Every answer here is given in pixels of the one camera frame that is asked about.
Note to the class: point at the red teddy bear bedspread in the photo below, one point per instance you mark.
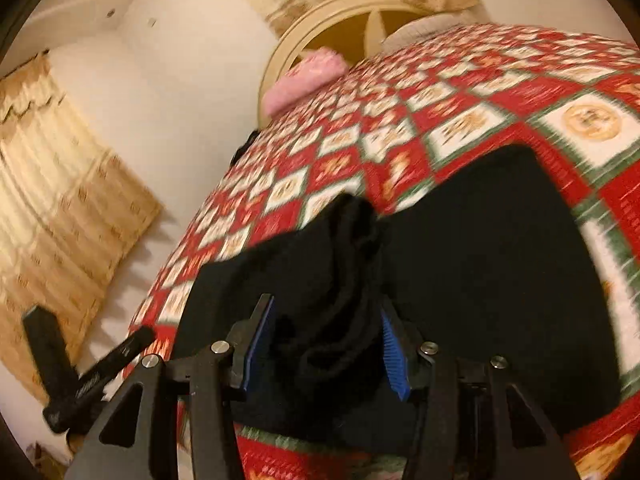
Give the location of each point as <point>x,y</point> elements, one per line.
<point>394,127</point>

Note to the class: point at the striped grey pillow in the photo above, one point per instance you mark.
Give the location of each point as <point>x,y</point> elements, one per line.
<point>423,29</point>

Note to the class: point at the cream wooden headboard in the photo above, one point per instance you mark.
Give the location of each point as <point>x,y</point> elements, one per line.
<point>353,28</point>

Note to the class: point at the beige floral left curtain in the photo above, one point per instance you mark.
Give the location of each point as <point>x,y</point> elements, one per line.
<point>71,211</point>

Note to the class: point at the black pants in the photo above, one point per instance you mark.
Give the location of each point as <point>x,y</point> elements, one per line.
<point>489,263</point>

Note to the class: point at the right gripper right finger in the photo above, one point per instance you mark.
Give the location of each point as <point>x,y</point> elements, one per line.
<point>473,420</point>

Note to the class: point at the pink folded blanket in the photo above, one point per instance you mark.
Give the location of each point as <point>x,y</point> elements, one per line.
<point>319,68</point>

